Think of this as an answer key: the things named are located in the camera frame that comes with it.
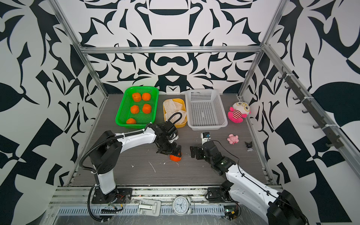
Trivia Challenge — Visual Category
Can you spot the orange toy fruit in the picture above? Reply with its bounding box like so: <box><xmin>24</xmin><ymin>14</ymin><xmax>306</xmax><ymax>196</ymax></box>
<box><xmin>132</xmin><ymin>93</ymin><xmax>142</xmax><ymax>102</ymax></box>

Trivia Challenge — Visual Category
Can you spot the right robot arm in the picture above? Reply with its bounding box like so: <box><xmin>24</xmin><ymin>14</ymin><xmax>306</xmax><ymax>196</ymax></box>
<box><xmin>190</xmin><ymin>140</ymin><xmax>309</xmax><ymax>225</ymax></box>

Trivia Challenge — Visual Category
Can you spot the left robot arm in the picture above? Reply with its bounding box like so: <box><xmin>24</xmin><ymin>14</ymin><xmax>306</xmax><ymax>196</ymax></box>
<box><xmin>88</xmin><ymin>121</ymin><xmax>182</xmax><ymax>195</ymax></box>

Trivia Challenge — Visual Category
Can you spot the small pink plush toy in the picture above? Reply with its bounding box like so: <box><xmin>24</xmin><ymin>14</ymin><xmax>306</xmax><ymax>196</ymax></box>
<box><xmin>227</xmin><ymin>134</ymin><xmax>239</xmax><ymax>144</ymax></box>

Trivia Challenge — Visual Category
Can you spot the yellow plastic tray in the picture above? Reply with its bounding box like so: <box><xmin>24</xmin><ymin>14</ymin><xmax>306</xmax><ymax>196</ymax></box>
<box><xmin>163</xmin><ymin>98</ymin><xmax>187</xmax><ymax>128</ymax></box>

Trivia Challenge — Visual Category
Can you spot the green plastic basket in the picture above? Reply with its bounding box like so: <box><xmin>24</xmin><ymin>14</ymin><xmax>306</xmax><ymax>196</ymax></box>
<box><xmin>115</xmin><ymin>86</ymin><xmax>159</xmax><ymax>129</ymax></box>

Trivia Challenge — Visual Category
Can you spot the white perforated plastic basket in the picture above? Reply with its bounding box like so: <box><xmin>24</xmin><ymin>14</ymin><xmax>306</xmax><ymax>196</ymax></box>
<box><xmin>185</xmin><ymin>89</ymin><xmax>228</xmax><ymax>131</ymax></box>

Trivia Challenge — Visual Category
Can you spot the small black toy figure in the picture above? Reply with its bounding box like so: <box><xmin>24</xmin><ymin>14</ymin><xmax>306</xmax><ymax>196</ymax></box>
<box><xmin>245</xmin><ymin>142</ymin><xmax>253</xmax><ymax>152</ymax></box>

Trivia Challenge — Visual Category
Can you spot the pink white plush toy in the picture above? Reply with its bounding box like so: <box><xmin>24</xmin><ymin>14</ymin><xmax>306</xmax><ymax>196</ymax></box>
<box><xmin>227</xmin><ymin>102</ymin><xmax>251</xmax><ymax>123</ymax></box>

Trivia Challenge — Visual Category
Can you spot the white analog clock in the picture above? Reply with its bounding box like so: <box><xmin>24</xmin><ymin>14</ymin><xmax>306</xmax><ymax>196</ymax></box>
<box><xmin>172</xmin><ymin>196</ymin><xmax>192</xmax><ymax>216</ymax></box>

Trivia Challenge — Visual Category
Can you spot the small green circuit board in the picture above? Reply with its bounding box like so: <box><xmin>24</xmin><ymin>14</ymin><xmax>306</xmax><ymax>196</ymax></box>
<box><xmin>224</xmin><ymin>204</ymin><xmax>242</xmax><ymax>221</ymax></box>

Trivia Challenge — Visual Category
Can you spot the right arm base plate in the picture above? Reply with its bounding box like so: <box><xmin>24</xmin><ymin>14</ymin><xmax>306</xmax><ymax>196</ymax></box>
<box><xmin>205</xmin><ymin>187</ymin><xmax>244</xmax><ymax>204</ymax></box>

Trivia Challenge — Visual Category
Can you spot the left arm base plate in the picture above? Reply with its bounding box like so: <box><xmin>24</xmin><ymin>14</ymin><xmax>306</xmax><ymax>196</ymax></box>
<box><xmin>91</xmin><ymin>187</ymin><xmax>133</xmax><ymax>204</ymax></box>

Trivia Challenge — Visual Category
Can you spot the left black corrugated cable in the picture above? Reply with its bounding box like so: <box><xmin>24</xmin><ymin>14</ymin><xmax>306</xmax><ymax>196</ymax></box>
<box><xmin>78</xmin><ymin>112</ymin><xmax>183</xmax><ymax>223</ymax></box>

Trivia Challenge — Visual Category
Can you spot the black hook rail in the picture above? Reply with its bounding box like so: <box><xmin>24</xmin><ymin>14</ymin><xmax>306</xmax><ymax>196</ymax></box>
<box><xmin>279</xmin><ymin>71</ymin><xmax>344</xmax><ymax>149</ymax></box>

